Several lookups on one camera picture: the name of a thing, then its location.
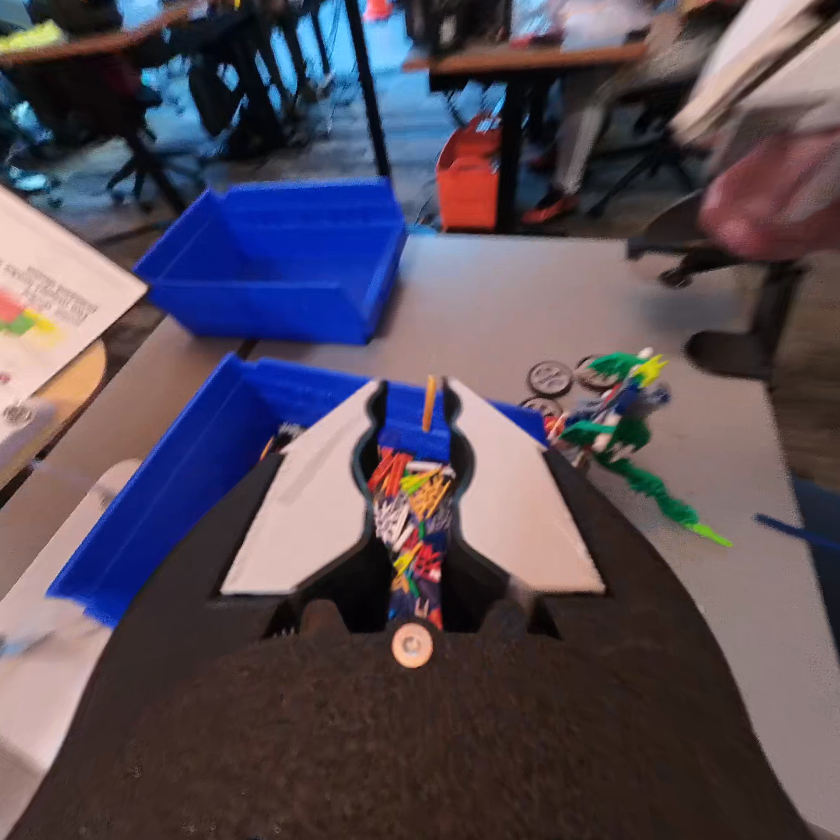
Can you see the orange toy rod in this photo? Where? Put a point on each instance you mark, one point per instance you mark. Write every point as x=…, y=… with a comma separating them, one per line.
x=429, y=400

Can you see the orange plastic bin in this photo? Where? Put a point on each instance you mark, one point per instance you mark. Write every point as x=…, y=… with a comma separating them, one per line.
x=470, y=177

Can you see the black floor stand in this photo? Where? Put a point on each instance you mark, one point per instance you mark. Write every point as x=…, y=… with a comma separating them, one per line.
x=368, y=92

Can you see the pile of construction toy pieces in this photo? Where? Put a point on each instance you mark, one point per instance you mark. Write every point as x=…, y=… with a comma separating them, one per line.
x=414, y=512

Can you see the round wooden board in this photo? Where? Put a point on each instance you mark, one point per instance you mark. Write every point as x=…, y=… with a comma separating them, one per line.
x=72, y=394

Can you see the blue toy rod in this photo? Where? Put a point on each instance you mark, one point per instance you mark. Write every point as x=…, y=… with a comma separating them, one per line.
x=801, y=532

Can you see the green wheeled toy model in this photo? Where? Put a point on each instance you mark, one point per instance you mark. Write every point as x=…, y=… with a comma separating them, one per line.
x=617, y=420

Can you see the instruction booklet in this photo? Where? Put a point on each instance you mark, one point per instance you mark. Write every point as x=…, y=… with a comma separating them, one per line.
x=59, y=289

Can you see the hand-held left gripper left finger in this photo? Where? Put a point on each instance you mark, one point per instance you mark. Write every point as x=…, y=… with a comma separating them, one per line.
x=295, y=525

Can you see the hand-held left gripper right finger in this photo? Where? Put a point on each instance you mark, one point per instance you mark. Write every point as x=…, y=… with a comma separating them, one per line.
x=525, y=525

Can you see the office chair with black base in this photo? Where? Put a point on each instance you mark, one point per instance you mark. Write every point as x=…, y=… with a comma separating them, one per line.
x=735, y=352

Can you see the cluttered office desk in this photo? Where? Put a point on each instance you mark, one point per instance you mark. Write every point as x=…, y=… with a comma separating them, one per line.
x=92, y=40

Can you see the person's leg in jeans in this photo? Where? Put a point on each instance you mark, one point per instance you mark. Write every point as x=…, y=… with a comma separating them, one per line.
x=824, y=584

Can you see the blue plastic bin with label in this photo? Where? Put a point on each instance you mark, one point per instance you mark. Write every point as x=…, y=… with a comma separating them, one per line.
x=171, y=499

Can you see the empty blue plastic bin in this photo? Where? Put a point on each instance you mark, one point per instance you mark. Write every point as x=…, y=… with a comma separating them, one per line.
x=276, y=263

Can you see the wooden office desk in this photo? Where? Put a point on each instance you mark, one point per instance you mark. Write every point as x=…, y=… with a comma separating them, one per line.
x=525, y=59

